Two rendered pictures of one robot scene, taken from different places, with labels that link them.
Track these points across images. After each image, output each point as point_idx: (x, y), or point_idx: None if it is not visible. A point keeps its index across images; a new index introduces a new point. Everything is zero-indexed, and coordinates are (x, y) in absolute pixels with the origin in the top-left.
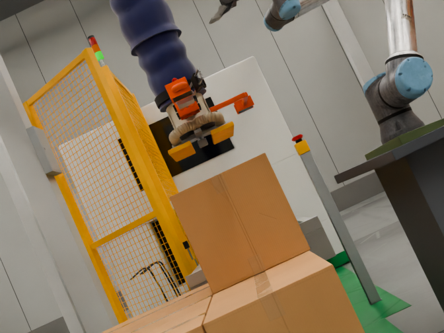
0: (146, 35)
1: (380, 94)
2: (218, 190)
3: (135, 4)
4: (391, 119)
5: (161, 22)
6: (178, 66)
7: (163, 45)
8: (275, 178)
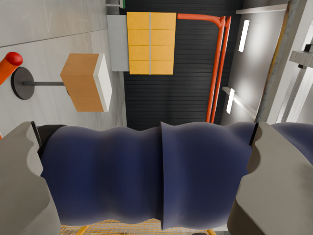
0: (167, 126)
1: None
2: None
3: (233, 131)
4: None
5: (187, 158)
6: (79, 151)
7: (135, 144)
8: None
